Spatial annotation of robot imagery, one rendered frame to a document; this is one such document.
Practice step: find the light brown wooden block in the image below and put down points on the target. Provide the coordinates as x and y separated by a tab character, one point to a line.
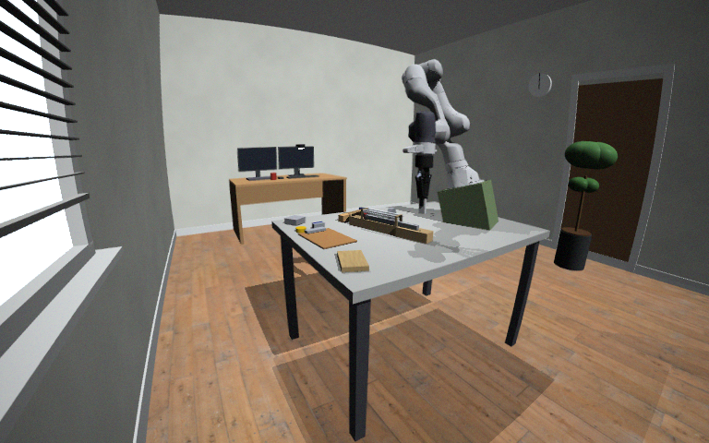
352	260

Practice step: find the long wooden batten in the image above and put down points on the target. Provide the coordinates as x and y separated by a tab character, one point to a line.
345	217

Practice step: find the brown clipboard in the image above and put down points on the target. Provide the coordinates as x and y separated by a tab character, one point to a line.
326	237

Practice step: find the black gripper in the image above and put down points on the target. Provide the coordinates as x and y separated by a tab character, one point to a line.
423	177

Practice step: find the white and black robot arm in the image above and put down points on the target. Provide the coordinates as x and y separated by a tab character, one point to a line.
437	126

